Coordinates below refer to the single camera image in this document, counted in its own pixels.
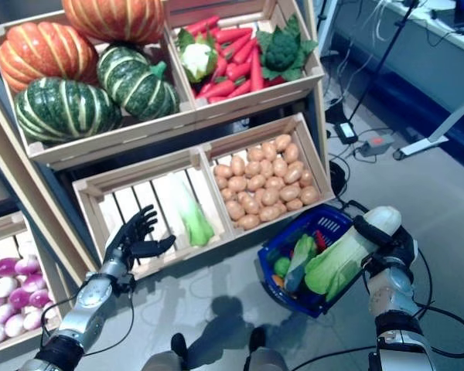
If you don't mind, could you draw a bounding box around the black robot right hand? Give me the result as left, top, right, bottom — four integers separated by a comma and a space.
351, 214, 421, 271

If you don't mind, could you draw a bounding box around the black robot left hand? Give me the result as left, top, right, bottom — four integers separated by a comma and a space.
102, 203, 178, 274

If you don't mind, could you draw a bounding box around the blue plastic shopping basket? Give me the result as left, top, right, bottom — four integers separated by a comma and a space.
257, 203, 372, 320

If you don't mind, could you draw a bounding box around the green napa cabbage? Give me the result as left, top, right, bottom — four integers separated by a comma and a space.
304, 206, 403, 303
165, 172, 216, 248
284, 233, 319, 293

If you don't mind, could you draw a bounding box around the wooden crate with white slats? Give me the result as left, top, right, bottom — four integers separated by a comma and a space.
72, 148, 233, 281

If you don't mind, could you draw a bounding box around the grey box with red button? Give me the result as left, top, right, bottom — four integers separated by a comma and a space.
357, 134, 394, 158

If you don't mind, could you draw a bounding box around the wooden display shelf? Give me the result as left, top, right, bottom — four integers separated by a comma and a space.
0, 0, 329, 289

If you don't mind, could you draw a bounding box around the wooden crate of pumpkins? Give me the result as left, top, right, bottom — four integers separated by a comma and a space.
0, 9, 197, 171

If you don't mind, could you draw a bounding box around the wooden crate of potatoes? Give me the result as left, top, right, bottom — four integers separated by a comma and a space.
199, 111, 336, 240

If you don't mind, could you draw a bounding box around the light green bell pepper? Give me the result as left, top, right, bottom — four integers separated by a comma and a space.
273, 257, 292, 276

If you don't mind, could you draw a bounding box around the wooden crate of turnips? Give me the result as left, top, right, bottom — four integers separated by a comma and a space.
0, 210, 77, 359

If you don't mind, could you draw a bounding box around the black power adapter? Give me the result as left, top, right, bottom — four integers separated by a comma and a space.
334, 121, 359, 145

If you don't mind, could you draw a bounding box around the large green striped pumpkin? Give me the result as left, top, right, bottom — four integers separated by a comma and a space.
14, 76, 123, 145

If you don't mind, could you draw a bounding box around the green pumpkin with stem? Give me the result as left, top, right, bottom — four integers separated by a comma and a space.
96, 44, 181, 119

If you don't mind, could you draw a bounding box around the silver robot right leg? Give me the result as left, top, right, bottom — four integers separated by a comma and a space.
242, 326, 289, 371

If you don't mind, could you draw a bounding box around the orange plastic carrot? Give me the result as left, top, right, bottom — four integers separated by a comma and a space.
199, 79, 237, 100
181, 15, 220, 36
214, 27, 254, 44
250, 48, 264, 92

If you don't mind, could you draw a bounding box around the black tripod pole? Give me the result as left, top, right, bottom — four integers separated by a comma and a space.
346, 0, 421, 124

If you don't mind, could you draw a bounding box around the wooden crate of carrots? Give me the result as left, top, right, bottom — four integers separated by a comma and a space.
162, 0, 325, 119

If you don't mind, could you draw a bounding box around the white cauliflower with leaves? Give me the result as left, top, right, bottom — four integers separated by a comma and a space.
176, 27, 220, 84

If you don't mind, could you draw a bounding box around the white desk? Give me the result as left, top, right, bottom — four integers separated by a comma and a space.
326, 0, 464, 160

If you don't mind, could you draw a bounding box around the orange striped pumpkin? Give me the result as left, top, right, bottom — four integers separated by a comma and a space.
0, 21, 100, 94
60, 0, 166, 44

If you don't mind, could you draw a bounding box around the green broccoli with leaves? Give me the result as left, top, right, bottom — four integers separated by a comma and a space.
254, 14, 319, 82

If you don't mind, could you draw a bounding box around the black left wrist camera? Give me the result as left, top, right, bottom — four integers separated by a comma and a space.
114, 272, 137, 293

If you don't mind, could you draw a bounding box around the black coiled cable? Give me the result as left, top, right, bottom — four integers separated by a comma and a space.
327, 156, 351, 198

